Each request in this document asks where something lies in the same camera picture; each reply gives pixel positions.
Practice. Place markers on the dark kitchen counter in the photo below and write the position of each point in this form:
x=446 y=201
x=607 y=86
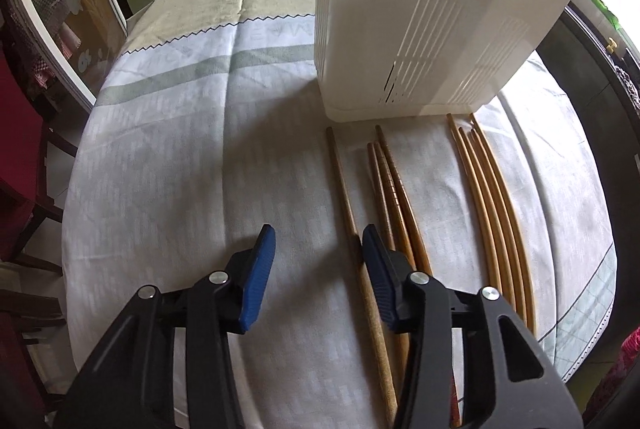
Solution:
x=576 y=58

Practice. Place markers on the glass door cabinet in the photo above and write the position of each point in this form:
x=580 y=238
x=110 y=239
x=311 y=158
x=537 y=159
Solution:
x=72 y=42

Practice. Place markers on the white grey patterned tablecloth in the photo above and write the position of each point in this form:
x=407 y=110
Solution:
x=211 y=125

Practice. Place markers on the red-ended orange chopstick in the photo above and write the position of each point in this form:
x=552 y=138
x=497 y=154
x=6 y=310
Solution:
x=407 y=216

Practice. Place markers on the red-ended patterned chopstick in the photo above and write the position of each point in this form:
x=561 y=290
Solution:
x=427 y=398

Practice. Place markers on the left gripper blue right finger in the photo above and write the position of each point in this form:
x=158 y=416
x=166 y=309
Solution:
x=390 y=274

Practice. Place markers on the white plastic utensil holder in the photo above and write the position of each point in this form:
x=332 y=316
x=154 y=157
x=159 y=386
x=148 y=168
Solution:
x=378 y=59

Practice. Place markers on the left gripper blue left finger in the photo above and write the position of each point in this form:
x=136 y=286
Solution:
x=248 y=272

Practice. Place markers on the red chair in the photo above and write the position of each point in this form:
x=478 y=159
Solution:
x=25 y=203

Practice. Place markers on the thin speckled wooden chopstick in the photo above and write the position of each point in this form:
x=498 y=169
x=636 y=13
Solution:
x=370 y=309

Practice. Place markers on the light bamboo chopstick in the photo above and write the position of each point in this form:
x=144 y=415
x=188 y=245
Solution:
x=496 y=227
x=519 y=262
x=491 y=182
x=475 y=199

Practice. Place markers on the brown wooden chopstick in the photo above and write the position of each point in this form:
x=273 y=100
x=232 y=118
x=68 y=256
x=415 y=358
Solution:
x=401 y=340

